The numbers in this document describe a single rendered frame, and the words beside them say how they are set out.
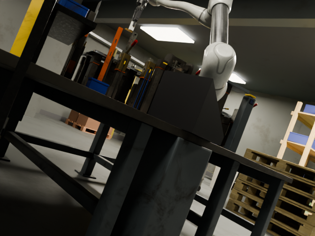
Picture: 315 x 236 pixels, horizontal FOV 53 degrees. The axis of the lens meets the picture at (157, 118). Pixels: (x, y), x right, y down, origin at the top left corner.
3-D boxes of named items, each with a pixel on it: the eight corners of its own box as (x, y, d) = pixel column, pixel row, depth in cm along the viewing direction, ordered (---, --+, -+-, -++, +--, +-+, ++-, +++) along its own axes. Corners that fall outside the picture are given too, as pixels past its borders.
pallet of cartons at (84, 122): (96, 133, 898) (105, 111, 900) (114, 141, 834) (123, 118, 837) (61, 121, 817) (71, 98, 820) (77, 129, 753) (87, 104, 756)
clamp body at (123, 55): (109, 105, 216) (129, 57, 218) (113, 106, 207) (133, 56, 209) (101, 101, 214) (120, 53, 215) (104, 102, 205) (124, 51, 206)
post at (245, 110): (229, 152, 241) (250, 99, 243) (235, 155, 234) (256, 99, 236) (221, 150, 238) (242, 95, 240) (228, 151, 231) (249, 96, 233)
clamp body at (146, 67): (132, 114, 222) (152, 65, 223) (138, 116, 212) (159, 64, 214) (124, 111, 219) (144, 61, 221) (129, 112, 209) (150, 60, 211)
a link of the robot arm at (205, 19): (206, 18, 227) (211, 1, 216) (227, 30, 223) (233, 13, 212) (196, 26, 220) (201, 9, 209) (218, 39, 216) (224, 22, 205)
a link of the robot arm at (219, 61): (226, 93, 170) (241, 63, 153) (197, 86, 170) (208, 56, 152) (228, 9, 216) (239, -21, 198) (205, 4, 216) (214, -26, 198)
